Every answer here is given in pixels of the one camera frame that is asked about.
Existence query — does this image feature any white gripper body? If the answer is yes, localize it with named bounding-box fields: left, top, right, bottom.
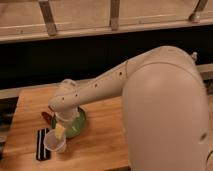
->
left=55, top=108, right=80, bottom=127

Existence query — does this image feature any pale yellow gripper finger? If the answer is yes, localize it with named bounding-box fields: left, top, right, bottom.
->
left=55, top=123, right=65, bottom=139

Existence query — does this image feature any white ceramic cup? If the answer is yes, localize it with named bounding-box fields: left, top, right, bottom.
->
left=44, top=130, right=66, bottom=153

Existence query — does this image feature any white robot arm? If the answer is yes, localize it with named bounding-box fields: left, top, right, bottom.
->
left=49, top=46, right=209, bottom=171

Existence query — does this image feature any green round plate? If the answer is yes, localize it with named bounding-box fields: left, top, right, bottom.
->
left=51, top=107, right=86, bottom=138

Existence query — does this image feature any red small object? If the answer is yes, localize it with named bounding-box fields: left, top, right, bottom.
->
left=41, top=112, right=52, bottom=124

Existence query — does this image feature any wooden window frame railing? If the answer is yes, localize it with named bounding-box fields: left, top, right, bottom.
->
left=0, top=0, right=213, bottom=43

